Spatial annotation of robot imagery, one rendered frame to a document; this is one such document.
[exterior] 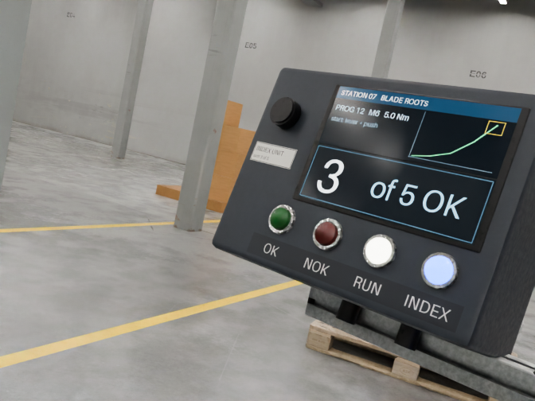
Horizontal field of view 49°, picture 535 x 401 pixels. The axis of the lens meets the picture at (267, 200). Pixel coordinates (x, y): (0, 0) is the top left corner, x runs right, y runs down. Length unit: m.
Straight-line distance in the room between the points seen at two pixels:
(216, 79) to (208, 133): 0.58
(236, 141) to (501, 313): 8.03
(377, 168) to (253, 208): 0.13
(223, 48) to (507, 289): 6.10
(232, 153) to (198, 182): 2.13
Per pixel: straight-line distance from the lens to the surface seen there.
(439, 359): 0.52
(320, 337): 3.62
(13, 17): 6.64
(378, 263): 0.46
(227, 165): 8.54
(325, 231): 0.48
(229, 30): 6.50
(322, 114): 0.54
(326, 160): 0.51
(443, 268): 0.44
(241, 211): 0.55
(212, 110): 6.42
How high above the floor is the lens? 1.18
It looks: 6 degrees down
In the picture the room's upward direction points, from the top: 12 degrees clockwise
